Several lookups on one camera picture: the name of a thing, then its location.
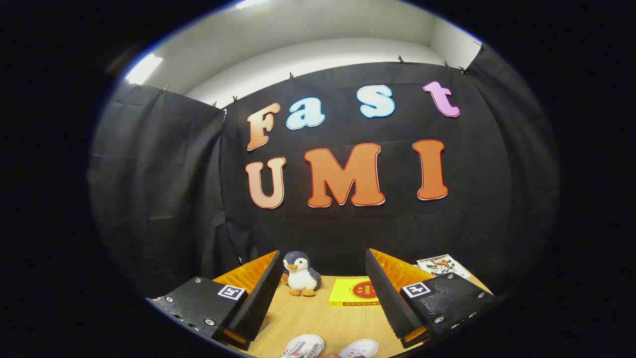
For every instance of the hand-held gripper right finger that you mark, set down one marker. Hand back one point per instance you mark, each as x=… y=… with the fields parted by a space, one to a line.
x=385 y=293

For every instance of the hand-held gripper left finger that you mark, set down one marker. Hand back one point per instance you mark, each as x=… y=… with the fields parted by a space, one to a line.
x=261 y=303

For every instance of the white canvas shoe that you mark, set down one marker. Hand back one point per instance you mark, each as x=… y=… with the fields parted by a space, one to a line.
x=358 y=349
x=303 y=346

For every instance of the yellow book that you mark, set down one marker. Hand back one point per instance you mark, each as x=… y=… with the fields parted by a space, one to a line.
x=348 y=293

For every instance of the plush penguin toy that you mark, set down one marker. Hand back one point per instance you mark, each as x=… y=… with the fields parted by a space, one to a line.
x=300 y=278

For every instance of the white illustrated book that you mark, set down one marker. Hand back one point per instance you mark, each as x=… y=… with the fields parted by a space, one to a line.
x=439 y=263

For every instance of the ceiling light panel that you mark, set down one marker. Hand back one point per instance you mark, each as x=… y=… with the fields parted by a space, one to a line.
x=144 y=68
x=248 y=3

